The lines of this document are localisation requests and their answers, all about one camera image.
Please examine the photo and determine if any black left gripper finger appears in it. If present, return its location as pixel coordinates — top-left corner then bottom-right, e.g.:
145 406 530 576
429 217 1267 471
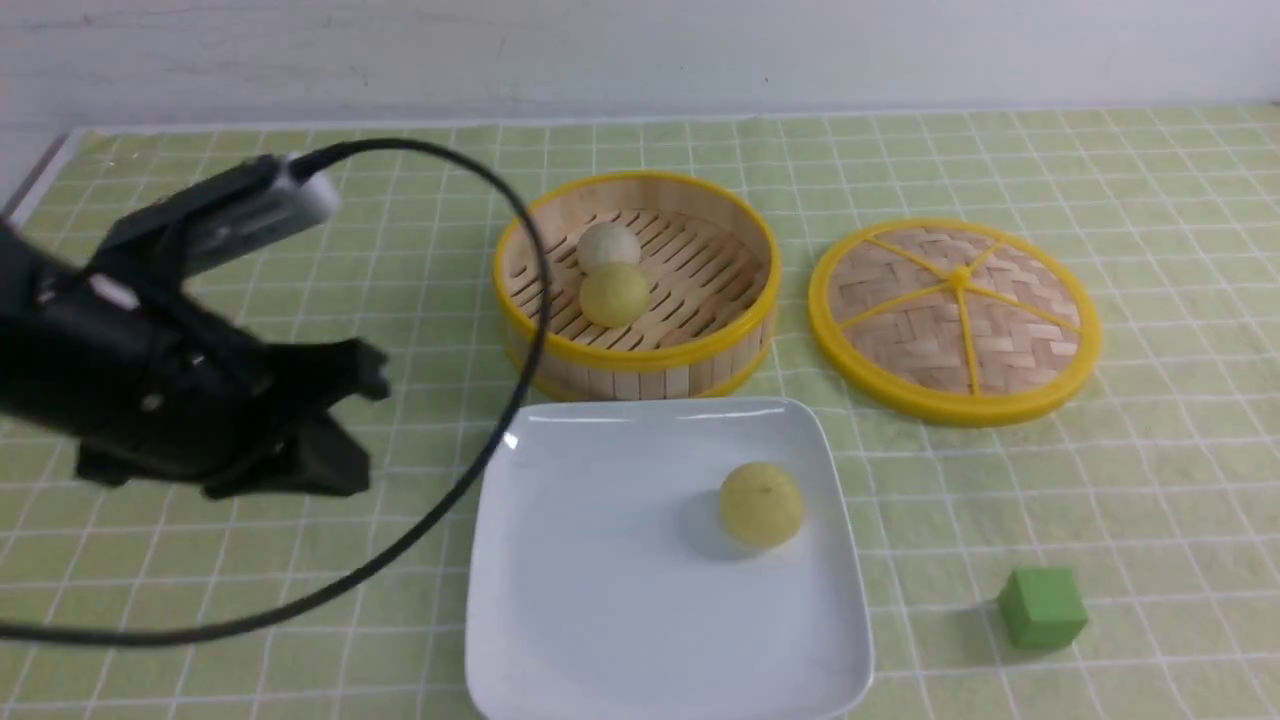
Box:
262 338 390 415

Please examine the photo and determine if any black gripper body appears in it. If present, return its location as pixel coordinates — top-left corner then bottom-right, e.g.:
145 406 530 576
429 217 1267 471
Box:
3 223 284 488

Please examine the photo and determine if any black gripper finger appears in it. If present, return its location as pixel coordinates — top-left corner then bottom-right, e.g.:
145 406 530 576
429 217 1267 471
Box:
204 413 371 500

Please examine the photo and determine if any yellow steamed bun front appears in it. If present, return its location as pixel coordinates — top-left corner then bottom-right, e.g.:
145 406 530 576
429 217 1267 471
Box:
579 263 652 328

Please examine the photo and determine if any yellow steamed bun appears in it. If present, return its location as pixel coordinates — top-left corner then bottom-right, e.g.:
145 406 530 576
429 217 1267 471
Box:
579 263 652 328
718 462 806 550

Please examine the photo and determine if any white steamed bun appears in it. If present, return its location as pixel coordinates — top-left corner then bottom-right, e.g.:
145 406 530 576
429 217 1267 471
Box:
575 222 643 273

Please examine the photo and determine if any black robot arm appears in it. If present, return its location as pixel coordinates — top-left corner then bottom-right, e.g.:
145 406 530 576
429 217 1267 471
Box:
1 225 390 500

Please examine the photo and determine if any white square plate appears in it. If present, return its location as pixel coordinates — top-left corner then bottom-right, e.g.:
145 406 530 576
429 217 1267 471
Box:
465 397 876 719

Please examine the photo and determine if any bamboo steamer basket yellow rim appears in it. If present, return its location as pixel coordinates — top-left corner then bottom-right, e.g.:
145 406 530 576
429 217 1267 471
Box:
531 170 782 401

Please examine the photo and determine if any woven bamboo steamer lid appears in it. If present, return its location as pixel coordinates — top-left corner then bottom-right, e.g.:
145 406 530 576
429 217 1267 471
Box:
806 218 1103 428

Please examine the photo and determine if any green cube block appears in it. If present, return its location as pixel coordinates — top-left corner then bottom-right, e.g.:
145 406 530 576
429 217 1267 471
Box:
997 566 1089 651

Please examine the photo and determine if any black camera cable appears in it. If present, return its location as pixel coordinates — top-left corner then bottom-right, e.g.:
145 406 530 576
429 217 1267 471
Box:
0 137 556 648

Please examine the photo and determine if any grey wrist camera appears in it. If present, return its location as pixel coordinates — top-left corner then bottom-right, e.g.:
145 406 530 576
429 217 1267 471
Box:
90 155 340 281

